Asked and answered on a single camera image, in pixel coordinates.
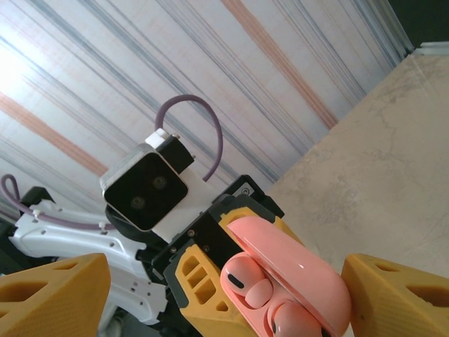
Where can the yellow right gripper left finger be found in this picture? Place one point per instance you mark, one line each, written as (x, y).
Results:
(63, 309)

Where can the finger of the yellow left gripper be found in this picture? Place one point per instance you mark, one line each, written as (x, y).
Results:
(242, 211)
(207, 316)

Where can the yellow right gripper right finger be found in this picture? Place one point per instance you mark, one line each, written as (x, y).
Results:
(393, 312)

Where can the pink earbud charging case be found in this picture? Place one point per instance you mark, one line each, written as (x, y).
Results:
(298, 259)

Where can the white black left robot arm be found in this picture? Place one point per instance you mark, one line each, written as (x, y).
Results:
(70, 238)

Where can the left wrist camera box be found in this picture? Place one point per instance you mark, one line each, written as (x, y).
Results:
(145, 189)

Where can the aluminium corner post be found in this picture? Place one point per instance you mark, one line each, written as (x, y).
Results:
(391, 24)

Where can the aluminium cross frame bar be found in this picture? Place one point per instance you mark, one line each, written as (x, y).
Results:
(435, 48)

